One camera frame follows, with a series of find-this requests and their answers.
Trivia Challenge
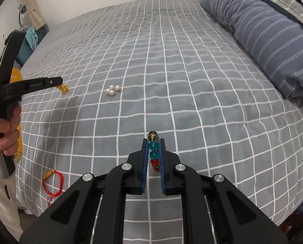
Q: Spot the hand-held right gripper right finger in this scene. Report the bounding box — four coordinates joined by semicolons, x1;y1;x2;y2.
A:
159;138;289;244

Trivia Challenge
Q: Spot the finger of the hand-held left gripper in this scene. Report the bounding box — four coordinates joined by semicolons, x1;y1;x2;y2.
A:
2;77;63;99
0;29;26;89

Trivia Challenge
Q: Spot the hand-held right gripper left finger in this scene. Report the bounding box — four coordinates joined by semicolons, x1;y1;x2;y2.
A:
19;138;149;244

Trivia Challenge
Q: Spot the multicoloured glass bead bracelet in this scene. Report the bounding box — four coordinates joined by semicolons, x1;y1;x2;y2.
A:
148;131;159;173

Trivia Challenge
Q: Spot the yellow amber pendant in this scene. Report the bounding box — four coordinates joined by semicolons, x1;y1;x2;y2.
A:
56;83;70;96

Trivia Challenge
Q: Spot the person's left hand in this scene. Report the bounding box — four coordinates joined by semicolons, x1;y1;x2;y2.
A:
0;105;22;169

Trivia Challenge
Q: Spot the teal cloth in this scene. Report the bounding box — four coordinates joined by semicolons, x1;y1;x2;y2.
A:
24;27;39;51

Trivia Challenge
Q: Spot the blue storage crate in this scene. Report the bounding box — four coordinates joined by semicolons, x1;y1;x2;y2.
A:
15;24;49;66

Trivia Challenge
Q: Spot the blue desk lamp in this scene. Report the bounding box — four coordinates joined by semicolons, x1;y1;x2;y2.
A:
17;4;28;29

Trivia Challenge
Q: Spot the beige curtain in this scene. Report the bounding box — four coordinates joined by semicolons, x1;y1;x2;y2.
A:
15;0;48;29

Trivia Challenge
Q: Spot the pearl earrings cluster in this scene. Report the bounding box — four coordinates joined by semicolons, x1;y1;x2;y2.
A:
106;84;123;97

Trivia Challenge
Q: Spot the person's white clothing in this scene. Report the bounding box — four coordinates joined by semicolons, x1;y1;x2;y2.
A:
0;163;24;244

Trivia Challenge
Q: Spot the rolled blue striped duvet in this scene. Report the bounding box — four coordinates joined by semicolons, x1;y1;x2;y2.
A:
199;0;303;99

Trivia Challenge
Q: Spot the large red string bracelet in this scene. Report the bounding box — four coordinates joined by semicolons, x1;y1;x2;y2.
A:
42;169;63;207

